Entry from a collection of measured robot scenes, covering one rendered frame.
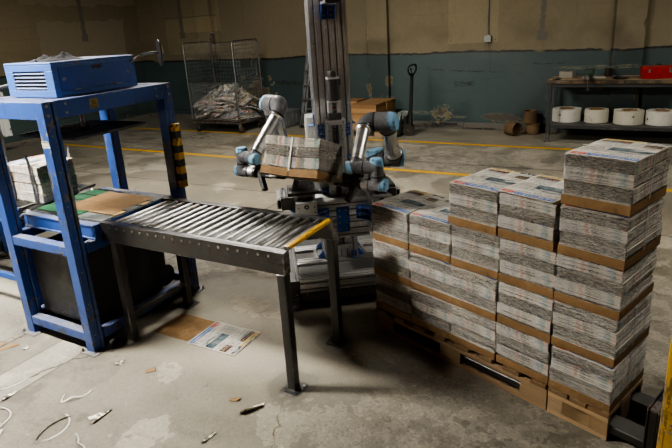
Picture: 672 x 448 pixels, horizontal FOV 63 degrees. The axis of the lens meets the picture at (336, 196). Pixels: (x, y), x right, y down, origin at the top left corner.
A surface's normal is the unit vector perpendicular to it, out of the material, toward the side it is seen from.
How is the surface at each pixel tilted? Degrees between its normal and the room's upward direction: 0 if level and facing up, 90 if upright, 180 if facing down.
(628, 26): 90
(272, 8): 90
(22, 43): 90
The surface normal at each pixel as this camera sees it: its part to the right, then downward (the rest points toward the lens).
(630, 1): -0.48, 0.29
